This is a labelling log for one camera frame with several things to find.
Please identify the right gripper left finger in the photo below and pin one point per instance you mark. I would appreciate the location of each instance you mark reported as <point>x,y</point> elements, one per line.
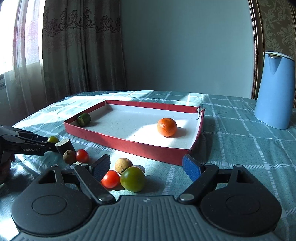
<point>90,175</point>

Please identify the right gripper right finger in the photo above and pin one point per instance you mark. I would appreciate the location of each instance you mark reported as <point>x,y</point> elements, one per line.
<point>203,177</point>

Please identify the red cherry tomato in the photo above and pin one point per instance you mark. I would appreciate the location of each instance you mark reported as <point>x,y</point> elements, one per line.
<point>82,156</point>
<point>111,179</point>

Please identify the brown longan fruit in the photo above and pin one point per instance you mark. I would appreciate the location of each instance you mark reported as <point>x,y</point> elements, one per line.
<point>69,157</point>

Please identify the tan longan fruit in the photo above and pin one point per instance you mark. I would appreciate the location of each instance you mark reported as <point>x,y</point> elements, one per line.
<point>122,164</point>

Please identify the dark green tomato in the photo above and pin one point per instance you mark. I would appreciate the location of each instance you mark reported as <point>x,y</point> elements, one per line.
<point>52,139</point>

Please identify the light green tomato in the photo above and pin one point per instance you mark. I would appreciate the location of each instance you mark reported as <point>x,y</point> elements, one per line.
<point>133,179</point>

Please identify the black cylinder cork top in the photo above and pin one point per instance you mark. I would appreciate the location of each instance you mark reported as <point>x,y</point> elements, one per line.
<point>64,145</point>

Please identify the green cucumber piece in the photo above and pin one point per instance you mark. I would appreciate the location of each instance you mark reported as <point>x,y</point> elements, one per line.
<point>84,119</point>

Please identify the orange mandarin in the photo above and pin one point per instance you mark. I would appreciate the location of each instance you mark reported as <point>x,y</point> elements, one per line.
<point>167,127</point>

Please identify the red shallow cardboard tray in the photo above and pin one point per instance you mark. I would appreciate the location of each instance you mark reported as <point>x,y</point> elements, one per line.
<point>131,127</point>

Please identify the blue kettle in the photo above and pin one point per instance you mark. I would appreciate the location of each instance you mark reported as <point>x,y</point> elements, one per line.
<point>277,89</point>

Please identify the patterned brown curtain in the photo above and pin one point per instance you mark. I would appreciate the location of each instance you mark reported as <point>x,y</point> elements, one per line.
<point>67,47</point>

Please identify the brown wooden door frame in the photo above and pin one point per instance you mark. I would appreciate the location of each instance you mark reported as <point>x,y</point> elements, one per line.
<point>259,48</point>

